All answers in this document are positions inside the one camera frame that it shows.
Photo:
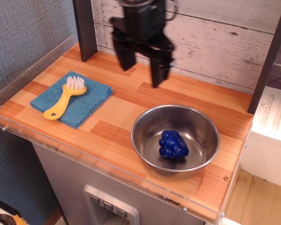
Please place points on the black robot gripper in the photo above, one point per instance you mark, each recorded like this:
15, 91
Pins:
141, 30

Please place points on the blue toy grape bunch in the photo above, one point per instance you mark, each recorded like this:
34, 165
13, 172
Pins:
172, 145

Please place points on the clear acrylic edge guard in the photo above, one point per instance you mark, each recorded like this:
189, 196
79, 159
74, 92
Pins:
103, 142

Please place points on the yellow object bottom left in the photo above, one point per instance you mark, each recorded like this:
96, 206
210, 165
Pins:
12, 220

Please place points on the yellow scrub brush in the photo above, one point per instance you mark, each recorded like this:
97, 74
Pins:
75, 86

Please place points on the blue folded cloth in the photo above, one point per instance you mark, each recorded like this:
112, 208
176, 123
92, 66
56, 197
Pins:
79, 107

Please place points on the stainless steel bowl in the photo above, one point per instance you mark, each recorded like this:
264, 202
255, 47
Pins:
200, 133

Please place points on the grey toy cabinet front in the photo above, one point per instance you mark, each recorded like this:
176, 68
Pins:
68, 177

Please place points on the silver toy dispenser panel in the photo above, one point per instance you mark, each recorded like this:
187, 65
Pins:
105, 209

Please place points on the dark right upright post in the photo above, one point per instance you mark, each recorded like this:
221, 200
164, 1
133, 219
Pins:
271, 56

